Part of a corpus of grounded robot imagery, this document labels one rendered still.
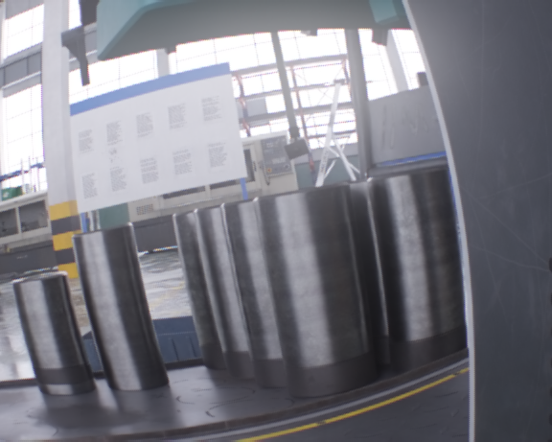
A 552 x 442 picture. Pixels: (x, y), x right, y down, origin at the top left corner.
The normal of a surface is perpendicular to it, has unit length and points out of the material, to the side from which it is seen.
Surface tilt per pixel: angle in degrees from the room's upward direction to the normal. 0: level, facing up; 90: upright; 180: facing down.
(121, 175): 90
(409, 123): 82
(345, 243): 90
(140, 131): 90
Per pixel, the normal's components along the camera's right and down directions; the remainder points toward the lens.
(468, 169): -0.90, 0.17
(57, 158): -0.04, 0.04
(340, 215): 0.66, -0.10
